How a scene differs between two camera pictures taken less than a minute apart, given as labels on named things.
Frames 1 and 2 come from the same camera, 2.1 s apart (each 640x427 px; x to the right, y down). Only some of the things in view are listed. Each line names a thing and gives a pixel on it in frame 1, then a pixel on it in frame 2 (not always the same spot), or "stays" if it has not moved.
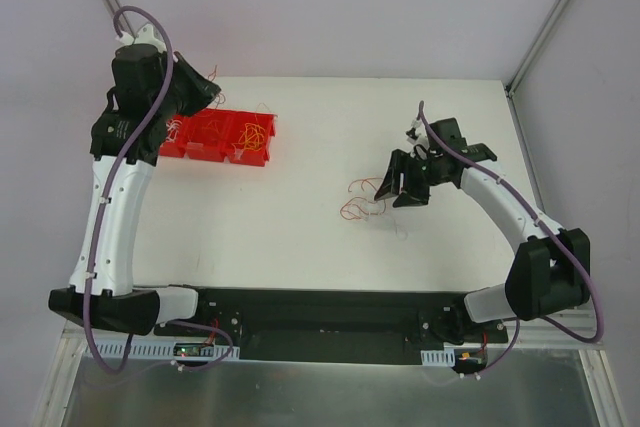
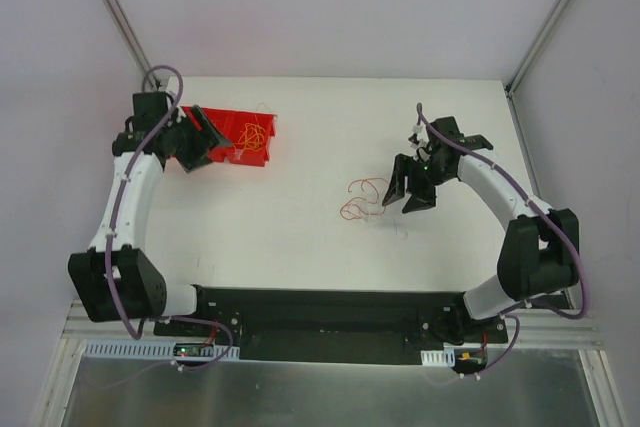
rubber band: (253, 137) stays
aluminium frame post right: (540, 39) stays
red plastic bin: (220, 135) stays
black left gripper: (195, 91) → (198, 138)
